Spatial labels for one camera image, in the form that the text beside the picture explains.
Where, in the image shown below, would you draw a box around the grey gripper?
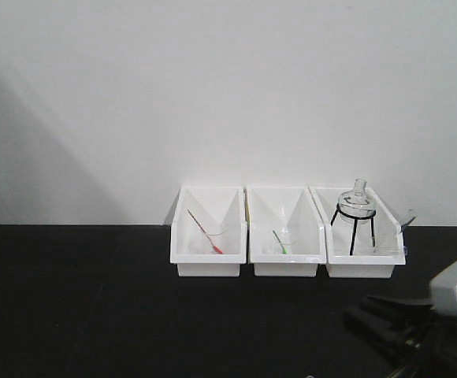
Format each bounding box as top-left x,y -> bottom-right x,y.
343,261 -> 457,377

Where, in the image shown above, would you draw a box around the right white plastic bin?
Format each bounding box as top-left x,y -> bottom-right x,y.
309,187 -> 406,279

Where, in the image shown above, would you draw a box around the white plastic bin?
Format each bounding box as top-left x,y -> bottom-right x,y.
309,187 -> 406,279
170,186 -> 247,277
246,187 -> 326,277

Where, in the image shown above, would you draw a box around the round flask on stand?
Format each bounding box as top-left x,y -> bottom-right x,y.
337,179 -> 376,218

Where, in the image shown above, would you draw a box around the green tipped glass dropper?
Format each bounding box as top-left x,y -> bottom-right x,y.
272,230 -> 288,254

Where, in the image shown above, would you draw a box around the middle white plastic bin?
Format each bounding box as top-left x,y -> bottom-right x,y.
246,187 -> 326,277

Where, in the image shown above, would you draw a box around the small beaker in middle bin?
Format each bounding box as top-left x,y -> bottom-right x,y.
267,205 -> 299,255

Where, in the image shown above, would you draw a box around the small beaker in bin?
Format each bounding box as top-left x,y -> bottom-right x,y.
206,223 -> 230,254
267,205 -> 299,255

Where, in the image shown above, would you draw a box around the red tipped glass dropper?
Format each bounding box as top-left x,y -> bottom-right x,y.
187,209 -> 224,254

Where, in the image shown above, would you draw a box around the small beaker in left bin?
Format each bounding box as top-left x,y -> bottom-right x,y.
206,223 -> 230,254

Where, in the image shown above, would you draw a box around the left white plastic bin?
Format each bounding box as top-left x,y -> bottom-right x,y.
170,186 -> 247,277

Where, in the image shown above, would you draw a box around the black wire tripod stand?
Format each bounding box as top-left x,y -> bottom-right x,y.
330,204 -> 377,256

